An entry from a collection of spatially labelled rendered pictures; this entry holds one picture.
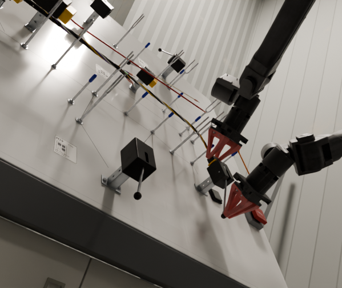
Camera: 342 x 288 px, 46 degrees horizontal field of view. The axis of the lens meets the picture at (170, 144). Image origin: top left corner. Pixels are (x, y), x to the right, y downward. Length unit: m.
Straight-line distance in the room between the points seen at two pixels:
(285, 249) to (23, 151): 3.33
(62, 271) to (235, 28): 5.00
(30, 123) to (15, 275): 0.25
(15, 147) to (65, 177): 0.09
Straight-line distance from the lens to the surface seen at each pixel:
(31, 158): 0.69
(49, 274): 0.72
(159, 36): 4.36
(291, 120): 4.51
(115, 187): 0.78
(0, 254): 0.68
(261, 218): 1.22
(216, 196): 1.11
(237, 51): 5.45
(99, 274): 0.76
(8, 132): 0.70
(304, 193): 3.99
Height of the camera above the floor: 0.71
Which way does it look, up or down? 25 degrees up
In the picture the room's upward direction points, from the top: 19 degrees clockwise
